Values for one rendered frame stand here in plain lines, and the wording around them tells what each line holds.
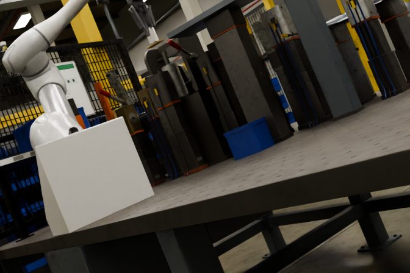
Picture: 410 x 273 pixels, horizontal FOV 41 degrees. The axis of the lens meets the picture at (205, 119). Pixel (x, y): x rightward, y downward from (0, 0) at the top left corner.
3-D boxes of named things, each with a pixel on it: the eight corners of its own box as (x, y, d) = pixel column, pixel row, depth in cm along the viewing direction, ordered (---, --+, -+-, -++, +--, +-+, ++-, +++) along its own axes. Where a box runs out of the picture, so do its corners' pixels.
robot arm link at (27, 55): (24, 23, 224) (41, 47, 234) (-11, 52, 217) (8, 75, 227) (41, 32, 216) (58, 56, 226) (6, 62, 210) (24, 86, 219)
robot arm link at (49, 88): (59, 189, 177) (88, 223, 193) (103, 163, 179) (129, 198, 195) (11, 64, 230) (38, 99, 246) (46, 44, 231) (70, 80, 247)
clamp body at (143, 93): (195, 170, 219) (159, 84, 221) (179, 178, 210) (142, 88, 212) (183, 175, 223) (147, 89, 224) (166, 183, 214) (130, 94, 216)
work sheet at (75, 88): (96, 114, 294) (74, 60, 295) (64, 122, 275) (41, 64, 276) (93, 115, 295) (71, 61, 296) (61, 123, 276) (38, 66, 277)
